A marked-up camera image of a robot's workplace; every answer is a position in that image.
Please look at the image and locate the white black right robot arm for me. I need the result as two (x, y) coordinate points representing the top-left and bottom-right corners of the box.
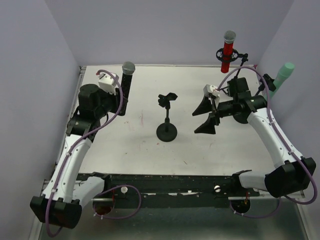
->
(192, 77), (316, 198)

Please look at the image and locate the black front mounting rail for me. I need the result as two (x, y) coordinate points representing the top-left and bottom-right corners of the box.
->
(51, 172), (261, 208)

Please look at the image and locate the black round-base stand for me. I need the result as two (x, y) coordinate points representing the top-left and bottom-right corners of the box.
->
(233, 73), (276, 124)
(156, 92), (178, 143)

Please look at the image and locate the teal microphone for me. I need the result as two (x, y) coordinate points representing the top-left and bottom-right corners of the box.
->
(269, 62), (296, 99)

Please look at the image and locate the red glitter microphone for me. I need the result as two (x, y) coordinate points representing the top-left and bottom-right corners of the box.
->
(220, 30), (237, 74)

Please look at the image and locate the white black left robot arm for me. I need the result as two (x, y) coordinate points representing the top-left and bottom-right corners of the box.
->
(30, 84), (126, 229)

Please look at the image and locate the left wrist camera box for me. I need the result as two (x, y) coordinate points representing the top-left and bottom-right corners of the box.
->
(96, 72), (119, 95)

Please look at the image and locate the black glitter microphone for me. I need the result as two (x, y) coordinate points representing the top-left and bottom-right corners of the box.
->
(119, 61), (136, 116)

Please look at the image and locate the black tripod shock-mount stand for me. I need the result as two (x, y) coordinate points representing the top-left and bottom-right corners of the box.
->
(215, 47), (250, 83)

